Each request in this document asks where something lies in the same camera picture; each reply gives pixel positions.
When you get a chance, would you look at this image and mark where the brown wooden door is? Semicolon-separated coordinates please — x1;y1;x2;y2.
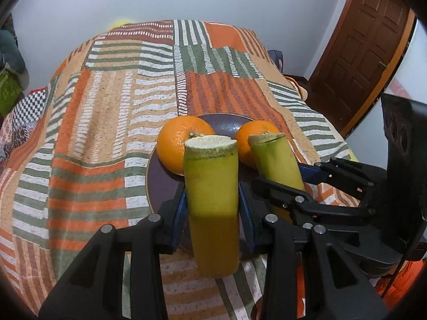
308;0;417;134

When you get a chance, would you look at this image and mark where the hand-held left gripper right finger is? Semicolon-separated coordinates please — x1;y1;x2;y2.
238;185;391;320

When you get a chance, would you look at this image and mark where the black cable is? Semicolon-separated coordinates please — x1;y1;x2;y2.
379;266;402;302

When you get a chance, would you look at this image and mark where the green cloth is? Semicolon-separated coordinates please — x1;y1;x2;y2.
0;69;25;118

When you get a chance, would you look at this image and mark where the orange cloth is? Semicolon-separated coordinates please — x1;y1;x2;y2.
373;259;425;305

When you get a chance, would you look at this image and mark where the orange wooden door frame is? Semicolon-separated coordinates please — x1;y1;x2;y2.
342;14;420;139

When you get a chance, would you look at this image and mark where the dark purple plate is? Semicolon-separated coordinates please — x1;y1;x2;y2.
145;113;265;218

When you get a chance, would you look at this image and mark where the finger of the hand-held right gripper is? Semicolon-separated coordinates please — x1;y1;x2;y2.
298;157;378;194
252;177;375;231

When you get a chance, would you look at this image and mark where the checkered patchwork cloth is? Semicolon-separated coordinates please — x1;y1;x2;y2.
0;88;48;161

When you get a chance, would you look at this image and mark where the striped patchwork blanket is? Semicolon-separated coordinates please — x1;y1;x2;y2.
0;19;355;320

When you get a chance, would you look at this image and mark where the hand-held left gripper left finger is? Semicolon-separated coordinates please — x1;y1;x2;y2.
38;187;189;320

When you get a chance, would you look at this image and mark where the yellow-green banana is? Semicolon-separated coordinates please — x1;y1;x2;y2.
183;135;241;278
247;132;305;225

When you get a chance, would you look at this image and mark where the grey cloth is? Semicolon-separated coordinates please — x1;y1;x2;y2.
0;28;26;74

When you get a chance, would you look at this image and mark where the blue bag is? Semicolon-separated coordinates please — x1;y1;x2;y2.
268;50;286;73

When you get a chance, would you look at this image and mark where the orange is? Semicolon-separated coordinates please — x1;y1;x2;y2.
234;120;283;169
156;115;216;176

